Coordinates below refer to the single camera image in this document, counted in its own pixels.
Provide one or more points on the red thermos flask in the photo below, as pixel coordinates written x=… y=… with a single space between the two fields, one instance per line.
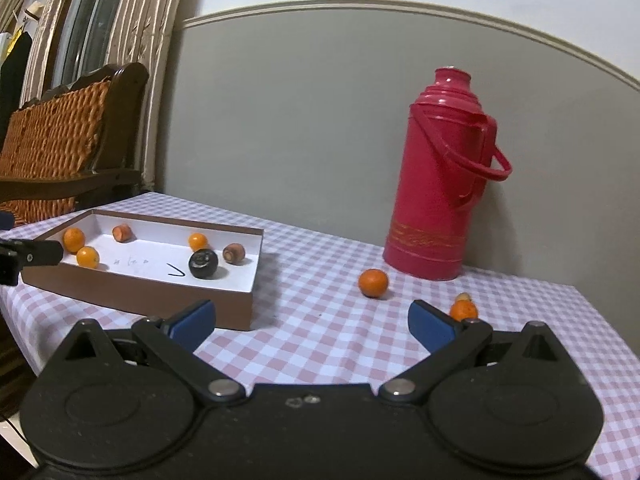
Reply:
x=435 y=185

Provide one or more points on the brown cardboard box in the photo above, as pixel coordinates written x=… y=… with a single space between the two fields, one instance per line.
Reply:
x=150 y=300

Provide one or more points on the small orange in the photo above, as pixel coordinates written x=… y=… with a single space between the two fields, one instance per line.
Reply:
x=463 y=311
x=74 y=239
x=373 y=283
x=198 y=241
x=88 y=256

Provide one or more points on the pink checkered tablecloth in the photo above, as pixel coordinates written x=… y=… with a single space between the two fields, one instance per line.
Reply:
x=325 y=340

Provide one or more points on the black jacket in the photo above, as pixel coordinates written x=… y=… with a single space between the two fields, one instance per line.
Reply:
x=12 y=80

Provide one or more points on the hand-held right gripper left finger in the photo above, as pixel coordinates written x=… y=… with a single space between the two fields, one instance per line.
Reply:
x=192 y=322

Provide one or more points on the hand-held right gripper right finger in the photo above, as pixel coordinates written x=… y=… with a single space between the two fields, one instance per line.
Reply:
x=430 y=325

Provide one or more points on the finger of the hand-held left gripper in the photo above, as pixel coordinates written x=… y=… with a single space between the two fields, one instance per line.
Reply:
x=6 y=220
x=42 y=252

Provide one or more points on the dark mangosteen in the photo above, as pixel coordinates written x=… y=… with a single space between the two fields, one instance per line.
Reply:
x=203 y=263

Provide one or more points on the yellow hanging item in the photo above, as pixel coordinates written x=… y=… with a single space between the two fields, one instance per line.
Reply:
x=11 y=45

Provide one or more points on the straw hat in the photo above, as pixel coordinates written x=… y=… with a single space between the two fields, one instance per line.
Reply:
x=34 y=10

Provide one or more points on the window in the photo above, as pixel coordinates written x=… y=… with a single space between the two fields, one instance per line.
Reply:
x=85 y=20

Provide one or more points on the wooden bench with woven cushion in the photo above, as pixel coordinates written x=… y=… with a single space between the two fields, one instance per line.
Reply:
x=60 y=130

